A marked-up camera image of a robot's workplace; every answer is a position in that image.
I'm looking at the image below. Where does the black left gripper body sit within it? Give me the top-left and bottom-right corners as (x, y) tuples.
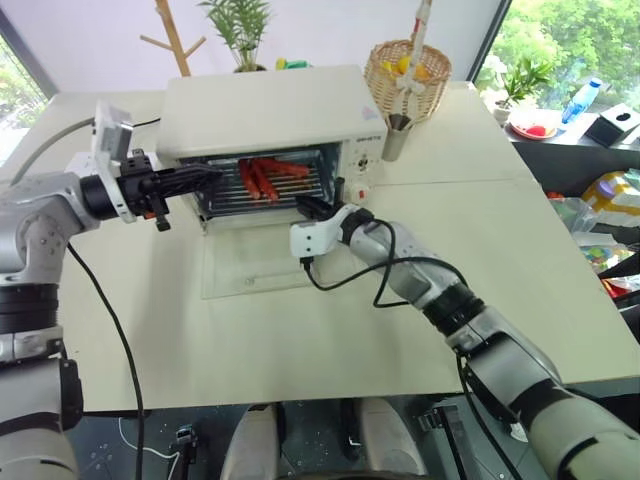
(118, 148), (174, 233)

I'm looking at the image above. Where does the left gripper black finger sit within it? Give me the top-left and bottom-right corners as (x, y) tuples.
(155, 165), (225, 183)
(149, 178), (217, 200)

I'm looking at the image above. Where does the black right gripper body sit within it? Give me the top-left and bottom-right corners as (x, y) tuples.
(307, 198), (336, 222)

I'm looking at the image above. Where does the metal wire sausage tray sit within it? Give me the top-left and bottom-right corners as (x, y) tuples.
(205, 154), (332, 215)

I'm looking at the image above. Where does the red sausage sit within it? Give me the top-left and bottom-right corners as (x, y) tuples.
(238, 159), (261, 199)
(250, 158), (279, 203)
(264, 159), (310, 177)

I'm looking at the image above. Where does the glass toaster oven door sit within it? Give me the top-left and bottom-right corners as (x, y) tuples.
(200, 218), (315, 301)

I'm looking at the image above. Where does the white toaster oven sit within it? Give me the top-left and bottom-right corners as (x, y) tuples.
(156, 63), (387, 232)

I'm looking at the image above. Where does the metal cup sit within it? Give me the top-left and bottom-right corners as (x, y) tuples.
(381, 113), (414, 163)

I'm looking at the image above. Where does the wooden coat rack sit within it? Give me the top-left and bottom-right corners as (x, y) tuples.
(139, 0), (208, 78)

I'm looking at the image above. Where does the green potted plant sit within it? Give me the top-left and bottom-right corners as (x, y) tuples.
(196, 0), (275, 74)

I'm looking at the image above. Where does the woven wicker basket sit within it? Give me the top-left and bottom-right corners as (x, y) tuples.
(363, 41), (453, 122)

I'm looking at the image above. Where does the red plate with toys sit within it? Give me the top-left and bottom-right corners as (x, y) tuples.
(508, 119), (558, 140)

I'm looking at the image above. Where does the small potted plant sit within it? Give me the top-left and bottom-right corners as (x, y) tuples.
(492, 55), (555, 122)

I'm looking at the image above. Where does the grey rounded shape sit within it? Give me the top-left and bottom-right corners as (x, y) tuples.
(219, 402), (280, 480)
(357, 397), (430, 480)

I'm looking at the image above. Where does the blue plastic bottle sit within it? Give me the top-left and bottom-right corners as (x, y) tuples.
(560, 77), (604, 126)

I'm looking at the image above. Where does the pile of colourful toys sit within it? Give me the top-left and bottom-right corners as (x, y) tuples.
(545, 168), (640, 301)

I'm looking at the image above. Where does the black tissue box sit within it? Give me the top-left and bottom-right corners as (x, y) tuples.
(584, 105), (640, 149)

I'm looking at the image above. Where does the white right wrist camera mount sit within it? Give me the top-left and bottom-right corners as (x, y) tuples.
(289, 203), (362, 260)

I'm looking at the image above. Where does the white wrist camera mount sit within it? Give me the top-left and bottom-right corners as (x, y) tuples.
(289, 203), (362, 260)
(64, 99), (137, 224)

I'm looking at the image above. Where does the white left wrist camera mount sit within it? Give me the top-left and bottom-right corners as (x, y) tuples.
(64, 99), (137, 224)

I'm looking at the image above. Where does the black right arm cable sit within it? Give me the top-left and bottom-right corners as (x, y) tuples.
(298, 218), (532, 480)

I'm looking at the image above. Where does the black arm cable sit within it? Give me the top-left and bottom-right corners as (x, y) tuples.
(298, 218), (532, 480)
(66, 242), (147, 480)

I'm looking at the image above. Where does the grey hose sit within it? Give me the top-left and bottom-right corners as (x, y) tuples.
(8, 116), (97, 185)

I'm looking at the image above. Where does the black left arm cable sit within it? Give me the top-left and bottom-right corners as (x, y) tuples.
(66, 242), (147, 480)

